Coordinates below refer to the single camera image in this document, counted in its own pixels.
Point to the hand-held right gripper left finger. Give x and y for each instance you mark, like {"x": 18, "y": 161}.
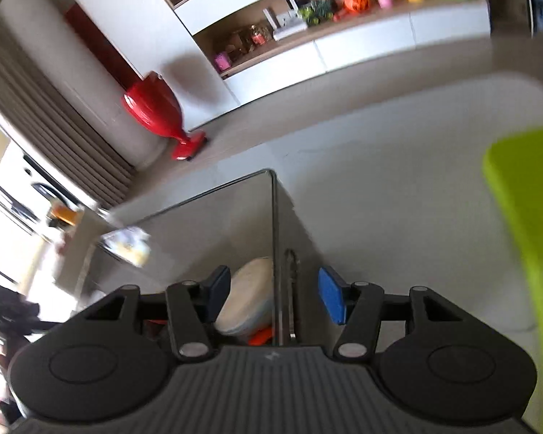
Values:
{"x": 218, "y": 290}

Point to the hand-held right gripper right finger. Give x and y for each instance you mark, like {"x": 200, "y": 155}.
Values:
{"x": 332, "y": 296}

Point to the white bowl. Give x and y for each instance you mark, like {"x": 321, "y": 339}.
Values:
{"x": 246, "y": 296}

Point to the clear glass box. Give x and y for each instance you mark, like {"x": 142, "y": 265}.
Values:
{"x": 199, "y": 235}

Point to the small orange object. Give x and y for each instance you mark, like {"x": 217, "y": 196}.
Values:
{"x": 261, "y": 337}

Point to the white and yellow packet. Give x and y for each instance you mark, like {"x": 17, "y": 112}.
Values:
{"x": 126, "y": 246}

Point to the orange box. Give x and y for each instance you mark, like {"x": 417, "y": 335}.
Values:
{"x": 64, "y": 214}

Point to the white desk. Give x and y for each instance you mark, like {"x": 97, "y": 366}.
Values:
{"x": 398, "y": 199}

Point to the beige curtain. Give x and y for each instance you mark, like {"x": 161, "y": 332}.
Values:
{"x": 49, "y": 140}

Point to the red goblet-shaped stand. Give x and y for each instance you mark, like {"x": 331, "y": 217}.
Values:
{"x": 156, "y": 108}

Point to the white and wood TV cabinet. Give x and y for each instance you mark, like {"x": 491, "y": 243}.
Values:
{"x": 271, "y": 68}

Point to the small pink cup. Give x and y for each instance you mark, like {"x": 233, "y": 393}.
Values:
{"x": 222, "y": 60}

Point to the brown basket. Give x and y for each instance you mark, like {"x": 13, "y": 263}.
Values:
{"x": 240, "y": 41}

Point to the red-lidded jar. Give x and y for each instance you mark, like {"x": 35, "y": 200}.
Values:
{"x": 260, "y": 35}

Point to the white router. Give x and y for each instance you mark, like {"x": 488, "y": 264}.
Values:
{"x": 287, "y": 27}

